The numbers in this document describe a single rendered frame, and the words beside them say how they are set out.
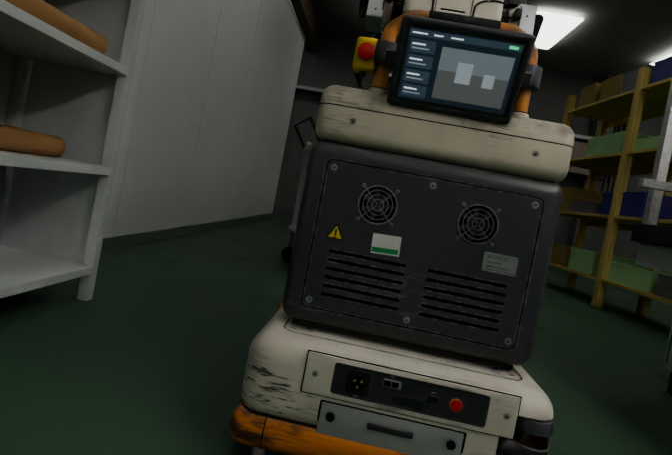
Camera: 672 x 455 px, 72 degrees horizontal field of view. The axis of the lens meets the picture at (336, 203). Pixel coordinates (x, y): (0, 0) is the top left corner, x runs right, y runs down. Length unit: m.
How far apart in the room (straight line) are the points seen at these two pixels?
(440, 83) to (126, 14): 1.40
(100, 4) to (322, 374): 1.65
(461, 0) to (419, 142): 0.58
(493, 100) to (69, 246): 1.64
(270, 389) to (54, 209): 1.35
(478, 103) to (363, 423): 0.67
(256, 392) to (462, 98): 0.72
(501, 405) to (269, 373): 0.45
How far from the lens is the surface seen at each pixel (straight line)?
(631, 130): 5.04
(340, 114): 1.00
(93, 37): 1.84
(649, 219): 2.39
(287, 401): 1.00
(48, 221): 2.12
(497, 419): 1.01
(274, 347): 0.97
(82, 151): 2.05
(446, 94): 0.99
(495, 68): 0.99
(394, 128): 0.99
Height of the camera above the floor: 0.58
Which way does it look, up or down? 1 degrees down
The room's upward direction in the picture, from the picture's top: 11 degrees clockwise
